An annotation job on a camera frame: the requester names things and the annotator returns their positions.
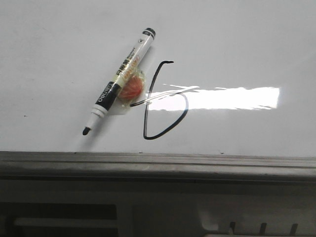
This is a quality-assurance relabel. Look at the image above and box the black and white whiteboard marker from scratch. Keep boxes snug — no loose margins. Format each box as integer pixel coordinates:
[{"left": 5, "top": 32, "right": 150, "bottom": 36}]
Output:
[{"left": 82, "top": 28, "right": 156, "bottom": 136}]

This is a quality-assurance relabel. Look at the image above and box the white plastic base housing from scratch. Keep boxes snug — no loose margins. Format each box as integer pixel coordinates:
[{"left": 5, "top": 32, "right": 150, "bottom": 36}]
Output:
[{"left": 0, "top": 180, "right": 316, "bottom": 237}]

